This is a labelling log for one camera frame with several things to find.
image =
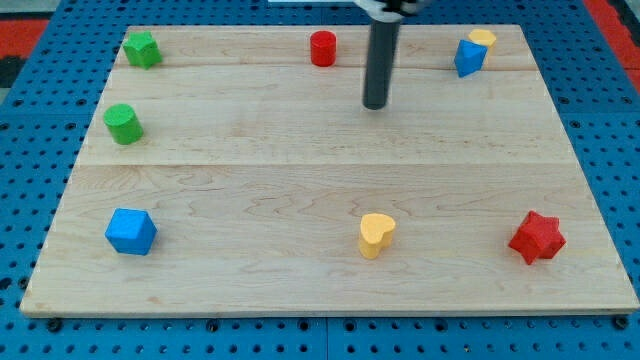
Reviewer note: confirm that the yellow heart block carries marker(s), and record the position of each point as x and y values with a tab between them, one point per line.
376	233

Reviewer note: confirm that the light wooden board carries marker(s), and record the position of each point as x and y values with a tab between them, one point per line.
256	168

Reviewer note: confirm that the red cylinder block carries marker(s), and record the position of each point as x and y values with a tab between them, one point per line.
323	48

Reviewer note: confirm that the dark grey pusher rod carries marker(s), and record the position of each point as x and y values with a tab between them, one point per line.
382	44

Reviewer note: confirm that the blue triangle block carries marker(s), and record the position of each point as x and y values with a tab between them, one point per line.
469	57

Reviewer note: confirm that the blue cube block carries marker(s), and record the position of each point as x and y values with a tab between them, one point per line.
131	231

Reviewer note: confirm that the green cylinder block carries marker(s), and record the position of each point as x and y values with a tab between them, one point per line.
123	124

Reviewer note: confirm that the yellow pentagon block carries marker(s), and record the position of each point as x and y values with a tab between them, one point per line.
483	37

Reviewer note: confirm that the green star block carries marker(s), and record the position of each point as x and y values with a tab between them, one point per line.
141	50

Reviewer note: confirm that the red star block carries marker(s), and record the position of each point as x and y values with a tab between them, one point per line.
537	237

